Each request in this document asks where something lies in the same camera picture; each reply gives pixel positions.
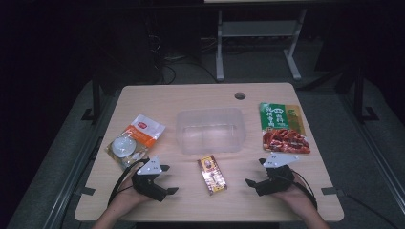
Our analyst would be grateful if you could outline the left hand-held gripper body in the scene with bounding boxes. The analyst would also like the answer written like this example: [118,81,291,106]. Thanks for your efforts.
[131,155,168,203]

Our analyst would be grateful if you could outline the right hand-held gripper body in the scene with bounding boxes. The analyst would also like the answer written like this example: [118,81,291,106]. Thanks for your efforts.
[254,152,300,197]

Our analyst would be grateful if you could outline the green red seasoning packet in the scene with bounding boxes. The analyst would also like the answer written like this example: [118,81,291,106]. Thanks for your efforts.
[258,101,311,155]

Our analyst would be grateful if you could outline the person's left hand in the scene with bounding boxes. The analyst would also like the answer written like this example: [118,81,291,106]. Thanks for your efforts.
[111,174,152,213]

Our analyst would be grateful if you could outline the person's right hand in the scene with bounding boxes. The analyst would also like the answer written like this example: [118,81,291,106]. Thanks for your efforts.
[273,173,318,213]

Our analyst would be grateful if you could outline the small brown snack packet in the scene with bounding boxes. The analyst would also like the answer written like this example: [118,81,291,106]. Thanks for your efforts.
[196,155,228,196]

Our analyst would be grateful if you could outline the clear bag with white item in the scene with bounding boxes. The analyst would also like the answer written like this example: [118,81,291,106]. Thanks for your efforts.
[105,114,166,170]

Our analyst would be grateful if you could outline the clear plastic container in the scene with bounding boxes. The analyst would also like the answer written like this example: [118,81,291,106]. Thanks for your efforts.
[175,107,246,156]

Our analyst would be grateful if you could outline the black metal stand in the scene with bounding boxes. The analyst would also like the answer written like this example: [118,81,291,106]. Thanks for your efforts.
[352,65,380,124]
[80,71,103,124]

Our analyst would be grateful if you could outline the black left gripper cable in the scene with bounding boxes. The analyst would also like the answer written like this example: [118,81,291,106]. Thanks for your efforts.
[107,157,150,206]

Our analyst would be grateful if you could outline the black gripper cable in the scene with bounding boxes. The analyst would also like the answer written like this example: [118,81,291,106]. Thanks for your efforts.
[107,157,150,206]
[290,169,319,210]

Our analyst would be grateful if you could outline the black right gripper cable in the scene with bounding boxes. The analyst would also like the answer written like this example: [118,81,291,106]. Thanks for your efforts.
[290,169,319,210]

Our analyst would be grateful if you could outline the grey table edge bracket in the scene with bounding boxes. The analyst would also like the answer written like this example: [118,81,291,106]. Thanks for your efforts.
[75,186,96,197]
[320,186,346,197]

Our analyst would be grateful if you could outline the black floor cables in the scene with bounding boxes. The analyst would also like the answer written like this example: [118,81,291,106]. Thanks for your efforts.
[147,31,221,84]

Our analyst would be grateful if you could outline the white metal desk frame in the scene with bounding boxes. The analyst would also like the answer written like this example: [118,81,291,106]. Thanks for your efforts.
[203,0,309,82]

